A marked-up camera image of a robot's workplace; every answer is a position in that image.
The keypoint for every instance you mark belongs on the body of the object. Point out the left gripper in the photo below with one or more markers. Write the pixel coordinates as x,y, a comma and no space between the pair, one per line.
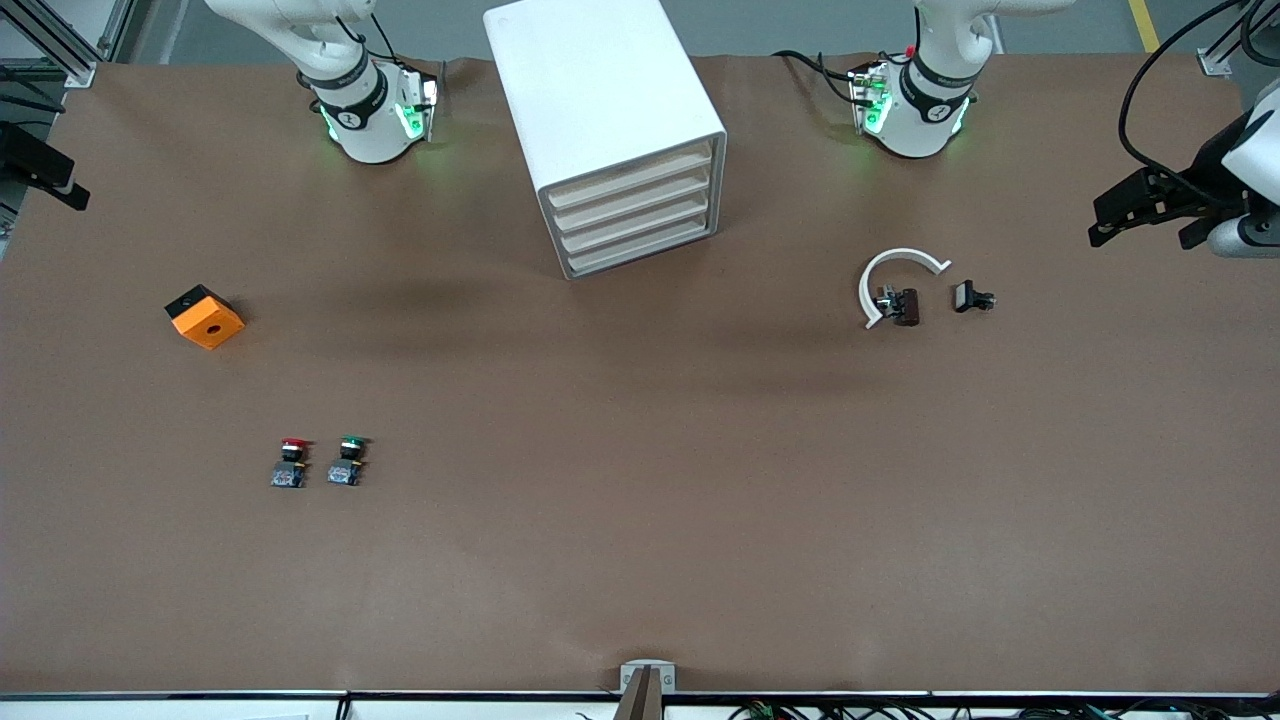
1207,172

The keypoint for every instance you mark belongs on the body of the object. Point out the red push button switch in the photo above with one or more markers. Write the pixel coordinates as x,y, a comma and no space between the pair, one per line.
289,475

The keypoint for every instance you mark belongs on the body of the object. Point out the cream plastic drawer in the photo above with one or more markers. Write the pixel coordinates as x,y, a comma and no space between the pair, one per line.
632,221
630,178
635,243
630,200

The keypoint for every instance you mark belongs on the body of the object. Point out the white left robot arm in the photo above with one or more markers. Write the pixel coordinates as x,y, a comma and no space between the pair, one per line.
925,120

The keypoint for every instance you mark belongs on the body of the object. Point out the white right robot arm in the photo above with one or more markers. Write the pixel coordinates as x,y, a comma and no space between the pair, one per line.
365,120

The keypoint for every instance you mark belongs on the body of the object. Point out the white drawer cabinet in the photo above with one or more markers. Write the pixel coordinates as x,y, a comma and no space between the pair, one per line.
590,90

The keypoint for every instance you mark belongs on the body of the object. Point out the small black electrical component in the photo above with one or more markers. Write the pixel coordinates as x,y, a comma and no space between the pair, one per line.
966,296

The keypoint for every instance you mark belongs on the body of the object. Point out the orange box with hole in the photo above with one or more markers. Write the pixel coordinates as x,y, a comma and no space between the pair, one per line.
210,325

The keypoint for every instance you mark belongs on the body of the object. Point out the small brown electrical component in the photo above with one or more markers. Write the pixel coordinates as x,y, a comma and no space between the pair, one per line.
907,307

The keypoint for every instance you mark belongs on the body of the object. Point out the brown table cover sheet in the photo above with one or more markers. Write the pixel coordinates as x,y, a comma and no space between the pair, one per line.
640,500

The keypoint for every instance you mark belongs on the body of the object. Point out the aluminium frame post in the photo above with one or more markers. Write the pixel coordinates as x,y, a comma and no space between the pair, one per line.
1215,63
82,75

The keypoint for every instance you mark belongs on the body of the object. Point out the green push button switch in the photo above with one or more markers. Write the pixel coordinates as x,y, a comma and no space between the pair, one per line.
345,472

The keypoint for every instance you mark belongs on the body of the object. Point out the white table edge rail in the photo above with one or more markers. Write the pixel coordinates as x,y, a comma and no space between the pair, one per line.
200,708

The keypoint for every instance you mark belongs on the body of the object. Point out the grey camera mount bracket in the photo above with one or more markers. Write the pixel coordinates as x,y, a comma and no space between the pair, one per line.
645,700

